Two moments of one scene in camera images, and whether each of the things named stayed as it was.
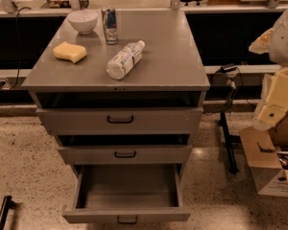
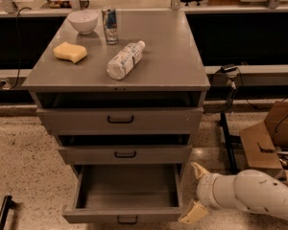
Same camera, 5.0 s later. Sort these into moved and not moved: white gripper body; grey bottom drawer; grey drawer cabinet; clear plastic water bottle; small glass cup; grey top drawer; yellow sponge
Moved: white gripper body
Not moved: yellow sponge; small glass cup; clear plastic water bottle; grey bottom drawer; grey drawer cabinet; grey top drawer
